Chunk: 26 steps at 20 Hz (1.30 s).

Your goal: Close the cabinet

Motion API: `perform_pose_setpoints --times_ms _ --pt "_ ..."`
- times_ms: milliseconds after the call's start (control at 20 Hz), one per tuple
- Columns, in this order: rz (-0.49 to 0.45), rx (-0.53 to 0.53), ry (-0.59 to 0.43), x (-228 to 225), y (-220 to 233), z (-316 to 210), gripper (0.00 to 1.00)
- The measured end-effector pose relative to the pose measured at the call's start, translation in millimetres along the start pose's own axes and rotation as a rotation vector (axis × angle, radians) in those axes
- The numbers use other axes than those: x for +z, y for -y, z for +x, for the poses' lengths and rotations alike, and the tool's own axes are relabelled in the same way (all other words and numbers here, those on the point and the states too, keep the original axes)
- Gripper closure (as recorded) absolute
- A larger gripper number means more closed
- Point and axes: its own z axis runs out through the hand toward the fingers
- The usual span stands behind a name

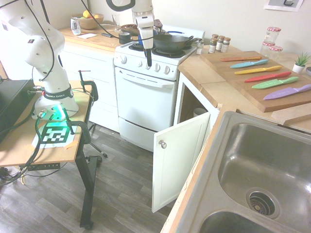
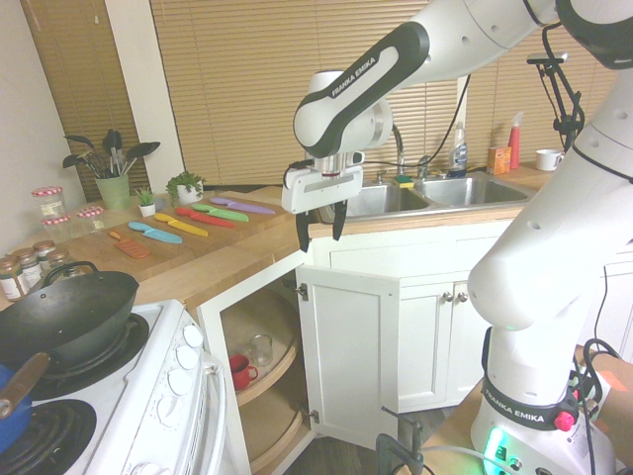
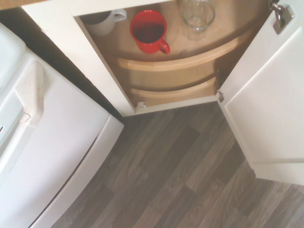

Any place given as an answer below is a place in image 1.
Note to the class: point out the glass salt shaker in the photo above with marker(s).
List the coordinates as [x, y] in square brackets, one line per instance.
[200, 47]

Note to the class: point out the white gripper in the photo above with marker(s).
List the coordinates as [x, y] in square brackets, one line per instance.
[147, 24]

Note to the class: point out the white paper napkin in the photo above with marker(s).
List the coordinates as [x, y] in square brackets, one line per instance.
[87, 36]

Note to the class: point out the loose wooden plank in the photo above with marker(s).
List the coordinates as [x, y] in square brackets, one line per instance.
[291, 115]

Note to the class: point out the white stove with oven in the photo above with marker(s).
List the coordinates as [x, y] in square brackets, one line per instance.
[145, 97]

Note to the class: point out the black C clamp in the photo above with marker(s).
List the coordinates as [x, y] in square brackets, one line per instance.
[93, 88]
[85, 131]

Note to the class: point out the paper sheet on wall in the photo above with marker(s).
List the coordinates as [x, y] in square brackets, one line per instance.
[274, 4]

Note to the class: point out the black wok pan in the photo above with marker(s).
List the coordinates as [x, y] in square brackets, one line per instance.
[170, 42]

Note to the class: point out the small plant white pot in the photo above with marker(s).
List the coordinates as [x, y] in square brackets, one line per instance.
[298, 68]

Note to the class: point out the wooden fruit bowl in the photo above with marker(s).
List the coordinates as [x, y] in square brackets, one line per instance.
[90, 23]

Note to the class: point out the white plastic packet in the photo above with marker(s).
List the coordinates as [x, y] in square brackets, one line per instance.
[75, 26]

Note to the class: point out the white cabinet frame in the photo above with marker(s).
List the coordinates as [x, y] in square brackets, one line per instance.
[178, 102]

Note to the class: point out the black tripod leg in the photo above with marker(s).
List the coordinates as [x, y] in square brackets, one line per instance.
[97, 145]

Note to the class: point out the yellow knife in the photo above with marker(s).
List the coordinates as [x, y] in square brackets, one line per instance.
[255, 70]

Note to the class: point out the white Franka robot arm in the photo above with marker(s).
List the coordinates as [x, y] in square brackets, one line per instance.
[43, 43]

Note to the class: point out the yellow lemon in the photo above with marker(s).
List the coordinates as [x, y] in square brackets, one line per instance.
[86, 14]

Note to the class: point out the small black remote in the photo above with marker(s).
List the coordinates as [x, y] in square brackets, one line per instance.
[106, 35]

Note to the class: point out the large wooden cutting board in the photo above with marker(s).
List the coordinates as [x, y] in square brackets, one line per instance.
[223, 70]

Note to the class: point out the spice jar brown lid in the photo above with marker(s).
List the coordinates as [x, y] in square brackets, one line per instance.
[212, 44]
[219, 43]
[226, 44]

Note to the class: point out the orange knife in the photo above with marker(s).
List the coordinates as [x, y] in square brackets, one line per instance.
[238, 58]

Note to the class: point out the black tape roll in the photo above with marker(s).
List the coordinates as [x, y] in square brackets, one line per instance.
[125, 38]

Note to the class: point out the stainless steel sink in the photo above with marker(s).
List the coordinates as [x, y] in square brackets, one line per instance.
[255, 150]

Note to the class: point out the red knife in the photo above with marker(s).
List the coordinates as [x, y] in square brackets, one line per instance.
[264, 77]

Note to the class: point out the orange fruit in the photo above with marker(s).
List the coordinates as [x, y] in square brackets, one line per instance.
[96, 16]

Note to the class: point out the white drawer cabinet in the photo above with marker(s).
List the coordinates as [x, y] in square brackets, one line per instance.
[97, 80]

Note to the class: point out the clear drinking glass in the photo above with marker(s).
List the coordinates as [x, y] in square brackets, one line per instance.
[116, 23]

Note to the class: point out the white cabinet door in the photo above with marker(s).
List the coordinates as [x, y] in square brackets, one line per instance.
[179, 160]

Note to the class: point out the wooden table black legs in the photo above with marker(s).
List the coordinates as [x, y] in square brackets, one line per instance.
[56, 155]

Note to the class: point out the silver door knob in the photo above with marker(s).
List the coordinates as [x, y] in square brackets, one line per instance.
[163, 144]

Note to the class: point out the metal sink drain strainer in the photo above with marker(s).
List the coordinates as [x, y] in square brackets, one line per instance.
[263, 203]

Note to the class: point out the orange tape piece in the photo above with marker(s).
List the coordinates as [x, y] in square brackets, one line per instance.
[71, 145]

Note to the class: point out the green knife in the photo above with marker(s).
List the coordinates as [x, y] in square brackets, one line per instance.
[272, 83]

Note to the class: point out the glass jar checkered lid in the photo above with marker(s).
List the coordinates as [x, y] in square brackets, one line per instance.
[272, 35]
[266, 48]
[275, 53]

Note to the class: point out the black controller box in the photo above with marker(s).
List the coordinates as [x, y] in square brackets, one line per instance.
[12, 97]

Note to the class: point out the brown round pan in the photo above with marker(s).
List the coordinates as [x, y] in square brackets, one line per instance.
[128, 28]

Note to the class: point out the black white marker sheet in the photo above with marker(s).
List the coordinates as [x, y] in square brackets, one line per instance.
[54, 136]

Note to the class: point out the white container in cabinet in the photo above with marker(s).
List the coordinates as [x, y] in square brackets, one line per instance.
[199, 112]

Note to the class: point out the purple knife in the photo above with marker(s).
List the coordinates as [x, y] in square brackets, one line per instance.
[284, 93]

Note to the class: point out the blue knife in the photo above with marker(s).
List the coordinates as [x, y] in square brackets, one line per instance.
[245, 64]

